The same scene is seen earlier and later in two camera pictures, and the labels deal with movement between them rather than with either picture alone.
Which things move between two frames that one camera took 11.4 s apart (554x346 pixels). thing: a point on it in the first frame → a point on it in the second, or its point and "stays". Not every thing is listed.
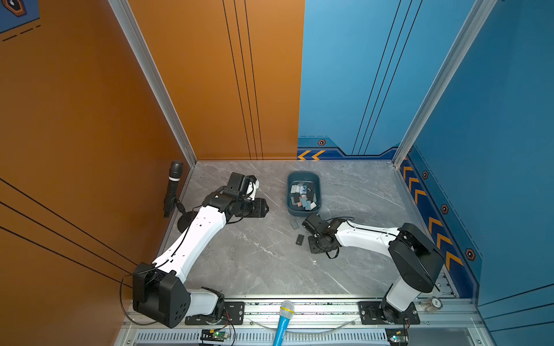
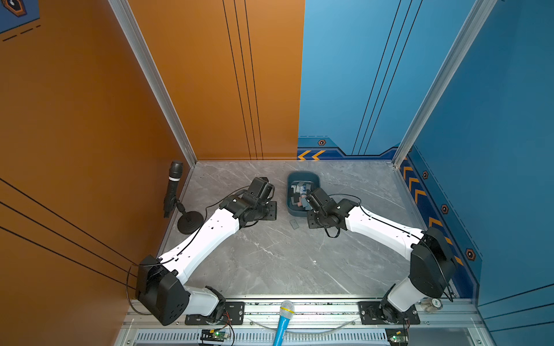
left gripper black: [260, 207] → [273, 210]
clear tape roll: [431, 304] stays
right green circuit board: [397, 336] stays
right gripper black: [313, 249] → [310, 220]
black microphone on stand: [176, 169] stays
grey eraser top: [293, 222] stays
